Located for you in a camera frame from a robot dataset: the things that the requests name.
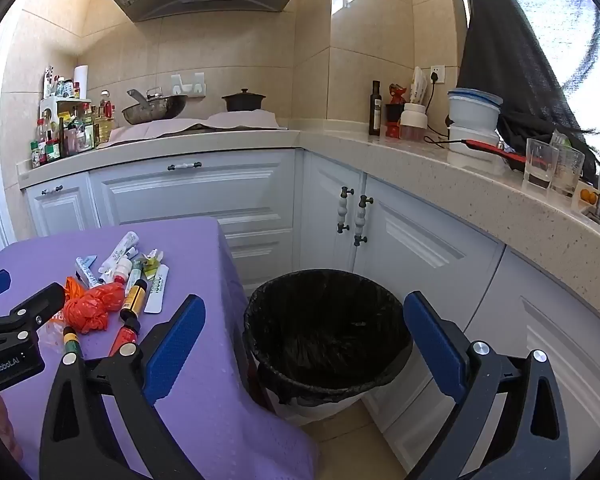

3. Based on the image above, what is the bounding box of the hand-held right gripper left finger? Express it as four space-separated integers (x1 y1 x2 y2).
39 294 207 480

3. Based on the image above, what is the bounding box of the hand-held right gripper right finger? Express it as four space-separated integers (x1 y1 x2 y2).
404 291 573 480

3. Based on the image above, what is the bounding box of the clear plastic wrapper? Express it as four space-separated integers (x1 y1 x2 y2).
37 310 66 348

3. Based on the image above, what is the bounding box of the red vial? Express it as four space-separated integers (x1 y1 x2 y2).
108 317 142 359

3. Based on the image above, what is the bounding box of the orange plastic bag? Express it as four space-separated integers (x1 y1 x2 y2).
61 276 127 335

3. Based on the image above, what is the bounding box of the white tube green print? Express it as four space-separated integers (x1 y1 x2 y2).
144 264 171 314

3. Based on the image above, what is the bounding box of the green yellow packet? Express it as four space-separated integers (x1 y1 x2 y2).
139 249 165 281

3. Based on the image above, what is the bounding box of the plain white squeeze tube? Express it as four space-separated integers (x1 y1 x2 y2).
99 231 140 281

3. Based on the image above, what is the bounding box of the trash bin with black liner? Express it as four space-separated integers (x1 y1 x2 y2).
243 269 413 428

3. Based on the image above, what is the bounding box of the person's left hand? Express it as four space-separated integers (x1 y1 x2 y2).
0 394 19 459

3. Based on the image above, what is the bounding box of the purple tablecloth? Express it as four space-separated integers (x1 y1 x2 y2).
0 217 321 480

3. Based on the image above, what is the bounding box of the white panelled cabinet door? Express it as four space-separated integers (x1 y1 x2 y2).
352 175 507 431

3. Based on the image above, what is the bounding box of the small white cabinet door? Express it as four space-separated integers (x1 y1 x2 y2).
27 172 100 239

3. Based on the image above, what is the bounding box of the large white cabinet door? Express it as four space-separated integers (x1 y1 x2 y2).
405 250 600 480

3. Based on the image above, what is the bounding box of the wide white cabinet front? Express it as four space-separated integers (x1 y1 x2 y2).
89 149 299 293

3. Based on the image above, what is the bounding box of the narrow white cabinet door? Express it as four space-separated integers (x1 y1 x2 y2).
300 152 367 281

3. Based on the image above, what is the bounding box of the group of condiment bottles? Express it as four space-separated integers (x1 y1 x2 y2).
29 65 101 170

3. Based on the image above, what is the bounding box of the beige stone kitchen countertop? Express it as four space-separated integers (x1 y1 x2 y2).
17 127 600 321

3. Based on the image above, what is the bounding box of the white plastic container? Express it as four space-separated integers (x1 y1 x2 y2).
447 125 506 175

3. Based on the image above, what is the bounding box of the yellow cooking oil bottle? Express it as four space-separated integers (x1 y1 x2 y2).
96 90 116 144

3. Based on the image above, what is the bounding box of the clear drinking glass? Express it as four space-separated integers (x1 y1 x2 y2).
522 138 560 191

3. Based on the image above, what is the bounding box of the clear measuring cup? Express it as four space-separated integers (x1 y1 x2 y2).
550 142 586 197

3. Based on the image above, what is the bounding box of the white jar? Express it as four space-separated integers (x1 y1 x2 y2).
400 102 427 142

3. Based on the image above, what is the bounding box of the pale stove cover cloth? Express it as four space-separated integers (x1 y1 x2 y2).
102 110 288 148

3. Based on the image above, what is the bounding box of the steel wok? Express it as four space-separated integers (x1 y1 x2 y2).
122 87 188 126

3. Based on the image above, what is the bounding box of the red black kitchen gadget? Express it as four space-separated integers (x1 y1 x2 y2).
385 84 409 139

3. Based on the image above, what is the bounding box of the white bowl blue lid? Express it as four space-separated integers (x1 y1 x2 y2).
447 88 504 131

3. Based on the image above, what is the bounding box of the dark olive oil bottle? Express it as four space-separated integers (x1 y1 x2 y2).
369 80 382 136

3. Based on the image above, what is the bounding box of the black lidded pot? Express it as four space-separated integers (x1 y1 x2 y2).
221 88 267 112

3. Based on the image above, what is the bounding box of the white utensil pack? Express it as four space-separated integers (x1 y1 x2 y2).
411 66 429 106

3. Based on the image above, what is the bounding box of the dark curtain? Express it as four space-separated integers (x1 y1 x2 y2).
455 0 600 181

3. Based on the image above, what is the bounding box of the vertical white bronze handle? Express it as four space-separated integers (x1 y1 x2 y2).
337 186 355 234
353 196 375 247

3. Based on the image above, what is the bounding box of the red handled tool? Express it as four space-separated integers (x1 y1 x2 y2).
462 138 528 164

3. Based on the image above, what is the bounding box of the black power cable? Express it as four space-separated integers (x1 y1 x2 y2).
422 74 453 149

